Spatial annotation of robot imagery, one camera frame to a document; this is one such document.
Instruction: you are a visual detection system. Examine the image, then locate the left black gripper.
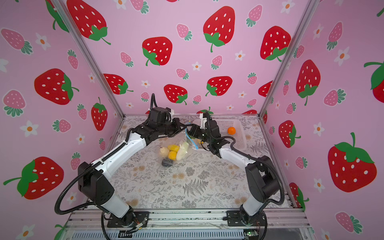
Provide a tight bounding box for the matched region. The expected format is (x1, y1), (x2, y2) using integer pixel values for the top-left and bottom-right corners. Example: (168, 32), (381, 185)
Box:
(156, 118), (186, 138)

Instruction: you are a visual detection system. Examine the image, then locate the beige garlic toy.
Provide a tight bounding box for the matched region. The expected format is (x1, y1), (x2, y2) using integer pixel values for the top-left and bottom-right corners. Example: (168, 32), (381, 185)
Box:
(159, 147), (170, 158)

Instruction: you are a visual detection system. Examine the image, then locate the clear zip top bag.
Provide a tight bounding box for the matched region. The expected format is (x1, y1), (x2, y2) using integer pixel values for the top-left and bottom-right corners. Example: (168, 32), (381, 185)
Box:
(158, 129), (198, 167)

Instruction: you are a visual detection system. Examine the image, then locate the yellow orange toy fruit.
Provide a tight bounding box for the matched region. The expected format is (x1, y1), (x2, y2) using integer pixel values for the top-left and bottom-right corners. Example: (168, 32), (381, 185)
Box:
(168, 151), (177, 161)

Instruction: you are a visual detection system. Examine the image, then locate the orange tangerine toy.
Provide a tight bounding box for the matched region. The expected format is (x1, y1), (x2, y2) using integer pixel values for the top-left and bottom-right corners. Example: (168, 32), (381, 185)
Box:
(227, 127), (237, 136)

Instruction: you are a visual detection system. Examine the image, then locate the white plastic basket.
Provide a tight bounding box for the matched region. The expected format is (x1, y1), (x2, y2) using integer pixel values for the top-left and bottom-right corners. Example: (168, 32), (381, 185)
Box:
(189, 119), (247, 151)

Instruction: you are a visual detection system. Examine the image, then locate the black round toy food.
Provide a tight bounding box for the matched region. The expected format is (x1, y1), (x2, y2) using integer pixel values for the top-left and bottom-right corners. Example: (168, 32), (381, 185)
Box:
(162, 159), (174, 167)

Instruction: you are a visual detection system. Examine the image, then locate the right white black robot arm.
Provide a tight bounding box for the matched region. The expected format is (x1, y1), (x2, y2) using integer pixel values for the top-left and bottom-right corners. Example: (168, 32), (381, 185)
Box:
(187, 120), (285, 225)

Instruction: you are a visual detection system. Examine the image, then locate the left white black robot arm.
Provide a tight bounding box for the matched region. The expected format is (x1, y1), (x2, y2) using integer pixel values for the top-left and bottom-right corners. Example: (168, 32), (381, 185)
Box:
(54, 107), (187, 226)

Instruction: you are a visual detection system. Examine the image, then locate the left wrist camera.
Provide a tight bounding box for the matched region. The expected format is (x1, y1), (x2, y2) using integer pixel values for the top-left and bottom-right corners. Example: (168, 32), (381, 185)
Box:
(149, 107), (173, 123)

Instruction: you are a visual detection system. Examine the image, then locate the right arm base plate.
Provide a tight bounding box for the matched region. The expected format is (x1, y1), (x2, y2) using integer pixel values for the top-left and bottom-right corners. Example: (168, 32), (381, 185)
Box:
(223, 210), (268, 227)

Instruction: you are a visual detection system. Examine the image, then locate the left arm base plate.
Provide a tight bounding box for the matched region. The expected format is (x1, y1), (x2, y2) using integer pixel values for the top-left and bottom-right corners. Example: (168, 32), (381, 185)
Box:
(107, 211), (150, 228)

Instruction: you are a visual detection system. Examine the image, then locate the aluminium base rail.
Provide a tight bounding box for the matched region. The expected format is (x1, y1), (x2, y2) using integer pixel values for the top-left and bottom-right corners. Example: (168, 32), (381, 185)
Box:
(58, 209), (316, 240)

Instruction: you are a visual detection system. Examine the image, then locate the left aluminium frame post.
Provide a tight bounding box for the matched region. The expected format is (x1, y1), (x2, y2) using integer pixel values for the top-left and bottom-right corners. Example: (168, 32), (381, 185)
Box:
(52, 0), (125, 119)

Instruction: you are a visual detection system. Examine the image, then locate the aluminium frame post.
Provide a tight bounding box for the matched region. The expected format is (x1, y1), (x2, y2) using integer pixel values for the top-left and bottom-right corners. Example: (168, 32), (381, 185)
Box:
(259, 0), (320, 119)
(52, 0), (125, 119)

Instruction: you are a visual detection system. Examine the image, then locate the right aluminium frame post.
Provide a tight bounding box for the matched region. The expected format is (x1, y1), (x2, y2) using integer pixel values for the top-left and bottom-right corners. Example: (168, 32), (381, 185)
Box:
(259, 0), (320, 119)

